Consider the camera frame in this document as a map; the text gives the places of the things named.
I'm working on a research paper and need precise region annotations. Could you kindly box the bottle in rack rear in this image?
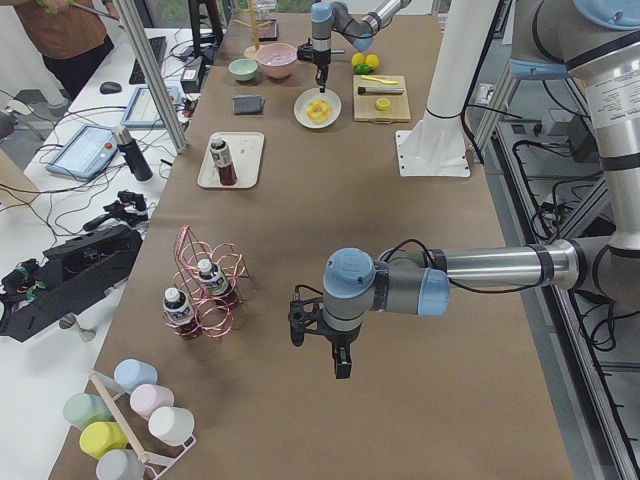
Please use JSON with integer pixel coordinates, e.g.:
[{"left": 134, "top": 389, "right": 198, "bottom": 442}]
[{"left": 197, "top": 258, "right": 231, "bottom": 298}]

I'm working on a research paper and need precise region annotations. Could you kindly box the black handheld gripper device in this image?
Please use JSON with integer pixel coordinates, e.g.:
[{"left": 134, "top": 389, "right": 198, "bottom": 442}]
[{"left": 83, "top": 190, "right": 149, "bottom": 232}]

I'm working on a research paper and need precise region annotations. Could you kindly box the wooden cutting board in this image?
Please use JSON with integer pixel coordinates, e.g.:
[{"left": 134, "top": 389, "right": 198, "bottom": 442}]
[{"left": 353, "top": 75, "right": 411, "bottom": 123}]

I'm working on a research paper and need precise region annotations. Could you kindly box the yellow cup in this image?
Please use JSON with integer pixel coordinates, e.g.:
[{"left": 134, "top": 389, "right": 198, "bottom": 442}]
[{"left": 79, "top": 421, "right": 129, "bottom": 460}]

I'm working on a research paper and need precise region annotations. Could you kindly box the black keyboard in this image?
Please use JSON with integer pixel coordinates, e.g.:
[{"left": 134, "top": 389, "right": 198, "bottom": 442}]
[{"left": 128, "top": 35, "right": 168, "bottom": 85}]

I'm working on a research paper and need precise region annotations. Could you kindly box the bottle in rack front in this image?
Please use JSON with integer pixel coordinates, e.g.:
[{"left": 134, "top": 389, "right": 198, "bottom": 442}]
[{"left": 163, "top": 287, "right": 199, "bottom": 339}]

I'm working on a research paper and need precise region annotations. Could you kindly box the grey folded cloth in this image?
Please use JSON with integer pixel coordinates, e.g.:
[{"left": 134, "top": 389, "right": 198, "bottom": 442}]
[{"left": 232, "top": 95, "right": 265, "bottom": 115}]

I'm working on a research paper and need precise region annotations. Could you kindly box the dark picture frame tray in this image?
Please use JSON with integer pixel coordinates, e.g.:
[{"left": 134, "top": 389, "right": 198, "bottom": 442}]
[{"left": 249, "top": 19, "right": 278, "bottom": 42}]

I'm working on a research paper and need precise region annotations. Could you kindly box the grey cup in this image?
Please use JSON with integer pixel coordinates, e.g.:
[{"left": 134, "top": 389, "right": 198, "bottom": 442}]
[{"left": 96, "top": 449, "right": 145, "bottom": 480}]

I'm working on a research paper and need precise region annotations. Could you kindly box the black computer mouse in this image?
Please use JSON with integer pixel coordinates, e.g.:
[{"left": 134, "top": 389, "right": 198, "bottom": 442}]
[{"left": 99, "top": 81, "right": 122, "bottom": 95}]

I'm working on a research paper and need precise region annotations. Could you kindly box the black thermos bottle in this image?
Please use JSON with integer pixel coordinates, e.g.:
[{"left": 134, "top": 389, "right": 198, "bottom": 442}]
[{"left": 111, "top": 124, "right": 153, "bottom": 182}]

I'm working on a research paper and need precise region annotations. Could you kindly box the pink bowl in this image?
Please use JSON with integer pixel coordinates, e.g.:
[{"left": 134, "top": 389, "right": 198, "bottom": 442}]
[{"left": 256, "top": 43, "right": 298, "bottom": 79}]

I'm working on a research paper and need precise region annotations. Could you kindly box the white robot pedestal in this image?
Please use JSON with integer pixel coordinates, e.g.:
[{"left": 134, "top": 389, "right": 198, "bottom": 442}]
[{"left": 396, "top": 0, "right": 499, "bottom": 178}]

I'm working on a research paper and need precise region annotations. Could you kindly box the white cup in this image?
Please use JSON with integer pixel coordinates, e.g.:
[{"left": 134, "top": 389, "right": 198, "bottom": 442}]
[{"left": 148, "top": 406, "right": 195, "bottom": 446}]

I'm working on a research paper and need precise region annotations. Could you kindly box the yellow lemon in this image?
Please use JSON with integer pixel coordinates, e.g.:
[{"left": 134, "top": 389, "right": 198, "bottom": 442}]
[
  {"left": 365, "top": 54, "right": 380, "bottom": 71},
  {"left": 351, "top": 53, "right": 366, "bottom": 67}
]

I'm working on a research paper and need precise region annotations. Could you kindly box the copper wire bottle rack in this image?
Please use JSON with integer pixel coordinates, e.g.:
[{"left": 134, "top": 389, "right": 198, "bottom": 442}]
[{"left": 173, "top": 225, "right": 249, "bottom": 341}]

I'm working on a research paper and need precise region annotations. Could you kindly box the wooden mug tree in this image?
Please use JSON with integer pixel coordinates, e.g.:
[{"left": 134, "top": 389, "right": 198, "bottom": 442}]
[{"left": 234, "top": 1, "right": 278, "bottom": 60}]

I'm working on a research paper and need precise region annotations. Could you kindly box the white plate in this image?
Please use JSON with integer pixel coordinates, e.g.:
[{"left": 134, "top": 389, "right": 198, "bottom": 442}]
[{"left": 294, "top": 88, "right": 342, "bottom": 129}]

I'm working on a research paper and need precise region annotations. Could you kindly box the green lime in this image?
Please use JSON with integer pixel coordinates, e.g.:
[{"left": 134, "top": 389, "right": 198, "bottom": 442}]
[{"left": 354, "top": 64, "right": 371, "bottom": 75}]

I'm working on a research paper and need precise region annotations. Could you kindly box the near blue teach pendant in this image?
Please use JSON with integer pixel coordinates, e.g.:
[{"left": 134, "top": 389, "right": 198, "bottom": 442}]
[{"left": 46, "top": 125, "right": 117, "bottom": 180}]

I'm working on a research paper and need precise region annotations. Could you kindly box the cream tray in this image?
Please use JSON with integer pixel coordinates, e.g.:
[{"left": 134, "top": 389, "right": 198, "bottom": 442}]
[{"left": 197, "top": 131, "right": 265, "bottom": 189}]

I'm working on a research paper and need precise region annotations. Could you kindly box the blue teach pendant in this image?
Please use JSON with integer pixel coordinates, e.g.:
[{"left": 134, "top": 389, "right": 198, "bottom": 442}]
[
  {"left": 46, "top": 125, "right": 117, "bottom": 180},
  {"left": 121, "top": 86, "right": 164, "bottom": 129}
]

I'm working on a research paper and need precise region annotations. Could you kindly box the green bowl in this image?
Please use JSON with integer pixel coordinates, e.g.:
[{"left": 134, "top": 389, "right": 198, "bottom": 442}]
[{"left": 228, "top": 58, "right": 258, "bottom": 82}]

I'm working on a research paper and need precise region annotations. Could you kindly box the pink cup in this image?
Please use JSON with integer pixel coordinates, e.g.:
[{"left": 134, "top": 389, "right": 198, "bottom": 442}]
[{"left": 129, "top": 384, "right": 175, "bottom": 420}]

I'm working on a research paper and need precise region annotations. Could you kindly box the grey metal cylinder tool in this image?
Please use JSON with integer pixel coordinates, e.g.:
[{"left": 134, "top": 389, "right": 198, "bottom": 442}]
[{"left": 357, "top": 86, "right": 404, "bottom": 95}]

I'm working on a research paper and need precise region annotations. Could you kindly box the yellow plastic knife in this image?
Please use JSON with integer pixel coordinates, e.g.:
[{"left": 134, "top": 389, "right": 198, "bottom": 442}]
[{"left": 360, "top": 75, "right": 399, "bottom": 85}]

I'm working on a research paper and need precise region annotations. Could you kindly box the black power adapter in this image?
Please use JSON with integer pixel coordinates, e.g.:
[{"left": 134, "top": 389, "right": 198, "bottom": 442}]
[{"left": 180, "top": 56, "right": 206, "bottom": 94}]

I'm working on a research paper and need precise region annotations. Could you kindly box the half lemon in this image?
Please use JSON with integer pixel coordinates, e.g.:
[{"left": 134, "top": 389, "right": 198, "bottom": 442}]
[{"left": 375, "top": 98, "right": 391, "bottom": 111}]

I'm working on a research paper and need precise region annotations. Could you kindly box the blue cup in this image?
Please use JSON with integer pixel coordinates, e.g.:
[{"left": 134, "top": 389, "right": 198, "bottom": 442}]
[{"left": 113, "top": 358, "right": 158, "bottom": 394}]

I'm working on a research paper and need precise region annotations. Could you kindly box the dark drink bottle on tray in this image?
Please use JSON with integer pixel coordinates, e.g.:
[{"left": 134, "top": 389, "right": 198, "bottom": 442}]
[{"left": 209, "top": 133, "right": 237, "bottom": 186}]

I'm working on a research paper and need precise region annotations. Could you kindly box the far blue teach pendant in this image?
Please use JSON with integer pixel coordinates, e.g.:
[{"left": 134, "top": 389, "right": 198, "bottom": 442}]
[{"left": 121, "top": 86, "right": 164, "bottom": 129}]

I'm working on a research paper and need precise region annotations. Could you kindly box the bottle in rack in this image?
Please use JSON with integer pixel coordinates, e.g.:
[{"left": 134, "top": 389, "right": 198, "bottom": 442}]
[
  {"left": 197, "top": 258, "right": 231, "bottom": 298},
  {"left": 163, "top": 287, "right": 199, "bottom": 339}
]

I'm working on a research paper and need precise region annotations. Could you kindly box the aluminium frame post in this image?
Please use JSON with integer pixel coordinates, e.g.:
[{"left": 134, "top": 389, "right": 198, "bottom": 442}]
[{"left": 114, "top": 0, "right": 188, "bottom": 154}]

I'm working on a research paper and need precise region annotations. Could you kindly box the yellow donut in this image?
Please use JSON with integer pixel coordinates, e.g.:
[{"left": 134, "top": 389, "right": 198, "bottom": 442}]
[{"left": 306, "top": 100, "right": 332, "bottom": 123}]

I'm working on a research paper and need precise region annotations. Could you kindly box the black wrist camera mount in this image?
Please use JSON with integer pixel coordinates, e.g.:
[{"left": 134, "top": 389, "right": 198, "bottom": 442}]
[{"left": 288, "top": 284, "right": 323, "bottom": 347}]

